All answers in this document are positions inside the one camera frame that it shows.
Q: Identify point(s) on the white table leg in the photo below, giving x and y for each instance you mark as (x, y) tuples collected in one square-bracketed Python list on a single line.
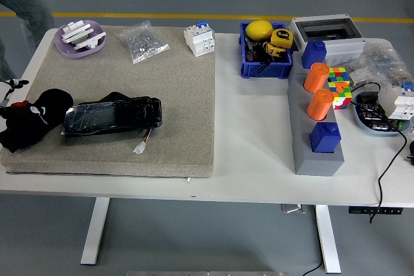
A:
[(93, 234), (326, 240)]

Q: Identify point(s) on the black plastic-wrapped panel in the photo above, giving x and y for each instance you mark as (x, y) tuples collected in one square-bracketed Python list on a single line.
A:
[(97, 117)]

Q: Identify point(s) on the small yellow black tool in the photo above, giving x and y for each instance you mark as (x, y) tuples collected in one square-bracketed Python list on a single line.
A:
[(274, 50)]

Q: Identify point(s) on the grey-brown mat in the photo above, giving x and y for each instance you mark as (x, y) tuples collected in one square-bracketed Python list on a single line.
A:
[(161, 95)]

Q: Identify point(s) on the black plug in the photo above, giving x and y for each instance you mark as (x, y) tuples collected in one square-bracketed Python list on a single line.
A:
[(411, 151)]

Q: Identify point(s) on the blue block with knob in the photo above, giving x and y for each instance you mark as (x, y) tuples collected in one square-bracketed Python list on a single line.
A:
[(313, 54), (323, 140)]

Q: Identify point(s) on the clear bag of components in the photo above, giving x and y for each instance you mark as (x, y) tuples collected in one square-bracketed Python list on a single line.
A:
[(381, 62)]

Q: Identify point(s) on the white plastic strips stack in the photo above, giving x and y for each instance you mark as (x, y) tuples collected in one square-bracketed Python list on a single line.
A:
[(76, 30)]

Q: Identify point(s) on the grey block base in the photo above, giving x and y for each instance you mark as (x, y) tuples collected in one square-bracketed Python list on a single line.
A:
[(318, 164)]

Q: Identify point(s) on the colourful puzzle cube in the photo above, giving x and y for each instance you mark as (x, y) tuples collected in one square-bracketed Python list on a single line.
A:
[(339, 95)]

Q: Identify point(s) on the yellow black tape measure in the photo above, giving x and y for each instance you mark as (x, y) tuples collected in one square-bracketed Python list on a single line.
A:
[(281, 38)]

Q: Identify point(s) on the white circuit breaker blue switch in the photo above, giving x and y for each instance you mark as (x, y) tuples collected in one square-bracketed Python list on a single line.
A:
[(199, 41)]

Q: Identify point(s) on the black hand tool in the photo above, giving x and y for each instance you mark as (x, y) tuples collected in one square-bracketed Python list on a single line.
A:
[(251, 51)]

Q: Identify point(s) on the black rag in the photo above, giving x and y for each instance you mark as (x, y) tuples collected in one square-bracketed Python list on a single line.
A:
[(55, 98)]

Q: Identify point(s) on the black table control panel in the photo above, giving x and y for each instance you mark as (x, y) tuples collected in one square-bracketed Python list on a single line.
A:
[(359, 210)]

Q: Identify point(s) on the yellow ball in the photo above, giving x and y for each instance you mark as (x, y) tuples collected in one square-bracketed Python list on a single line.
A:
[(258, 29)]

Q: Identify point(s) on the blue plastic bin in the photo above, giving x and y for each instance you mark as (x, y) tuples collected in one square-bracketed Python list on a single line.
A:
[(265, 69)]

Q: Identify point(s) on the white circuit breaker row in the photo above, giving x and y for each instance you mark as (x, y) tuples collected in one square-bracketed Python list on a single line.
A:
[(398, 104)]

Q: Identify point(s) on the clear bag of screws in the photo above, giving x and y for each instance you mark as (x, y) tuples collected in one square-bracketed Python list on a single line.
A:
[(142, 43)]

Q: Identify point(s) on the grey distribution box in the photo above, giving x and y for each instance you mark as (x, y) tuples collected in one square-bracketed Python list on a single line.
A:
[(343, 46)]

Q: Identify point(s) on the purple plastic tray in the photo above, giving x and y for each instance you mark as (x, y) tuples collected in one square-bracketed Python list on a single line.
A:
[(64, 50)]

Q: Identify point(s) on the orange cylinder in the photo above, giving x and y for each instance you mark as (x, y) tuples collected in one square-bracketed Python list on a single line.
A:
[(315, 79), (318, 104)]

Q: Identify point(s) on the white plastic bracket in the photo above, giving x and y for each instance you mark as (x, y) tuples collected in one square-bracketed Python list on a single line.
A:
[(93, 38)]

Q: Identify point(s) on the silver bracket under table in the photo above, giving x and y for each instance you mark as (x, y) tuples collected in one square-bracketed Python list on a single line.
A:
[(291, 208)]

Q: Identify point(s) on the black electronic parts pile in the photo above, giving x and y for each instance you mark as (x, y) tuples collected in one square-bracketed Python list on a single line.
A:
[(372, 112)]

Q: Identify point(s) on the light blue bowl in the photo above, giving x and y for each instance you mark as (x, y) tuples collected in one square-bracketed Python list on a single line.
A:
[(363, 126)]

